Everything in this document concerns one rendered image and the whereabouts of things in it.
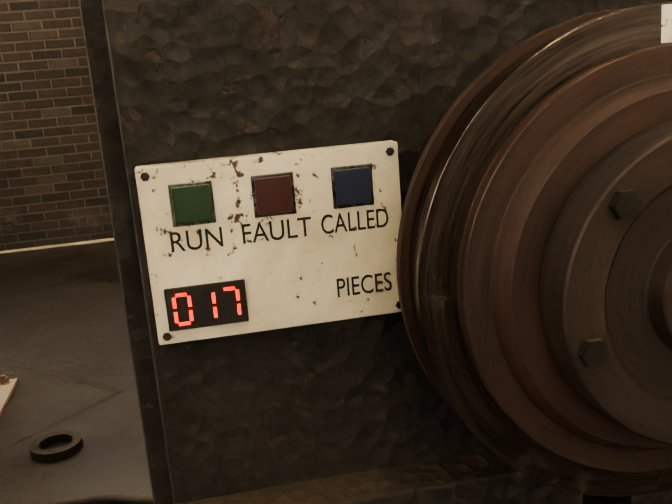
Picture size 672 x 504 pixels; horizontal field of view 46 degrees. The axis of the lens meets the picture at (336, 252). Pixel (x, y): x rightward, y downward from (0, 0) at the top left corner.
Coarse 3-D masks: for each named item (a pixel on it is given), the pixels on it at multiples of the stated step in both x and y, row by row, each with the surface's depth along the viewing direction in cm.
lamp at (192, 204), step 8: (208, 184) 77; (176, 192) 76; (184, 192) 76; (192, 192) 77; (200, 192) 77; (208, 192) 77; (176, 200) 76; (184, 200) 77; (192, 200) 77; (200, 200) 77; (208, 200) 77; (176, 208) 77; (184, 208) 77; (192, 208) 77; (200, 208) 77; (208, 208) 77; (176, 216) 77; (184, 216) 77; (192, 216) 77; (200, 216) 77; (208, 216) 77
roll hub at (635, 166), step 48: (624, 144) 65; (576, 192) 65; (576, 240) 62; (624, 240) 64; (576, 288) 63; (624, 288) 65; (576, 336) 64; (624, 336) 66; (576, 384) 67; (624, 384) 66
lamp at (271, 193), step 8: (280, 176) 78; (288, 176) 78; (256, 184) 78; (264, 184) 78; (272, 184) 78; (280, 184) 78; (288, 184) 78; (256, 192) 78; (264, 192) 78; (272, 192) 78; (280, 192) 78; (288, 192) 78; (256, 200) 78; (264, 200) 78; (272, 200) 78; (280, 200) 78; (288, 200) 79; (264, 208) 78; (272, 208) 78; (280, 208) 79; (288, 208) 79
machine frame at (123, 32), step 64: (128, 0) 74; (192, 0) 75; (256, 0) 76; (320, 0) 77; (384, 0) 79; (448, 0) 80; (512, 0) 81; (576, 0) 82; (640, 0) 84; (128, 64) 75; (192, 64) 76; (256, 64) 78; (320, 64) 79; (384, 64) 80; (448, 64) 81; (128, 128) 77; (192, 128) 78; (256, 128) 79; (320, 128) 80; (384, 128) 81; (128, 192) 86; (128, 256) 87; (128, 320) 89; (384, 320) 86; (192, 384) 83; (256, 384) 85; (320, 384) 86; (384, 384) 88; (192, 448) 85; (256, 448) 86; (320, 448) 88; (384, 448) 89; (448, 448) 91
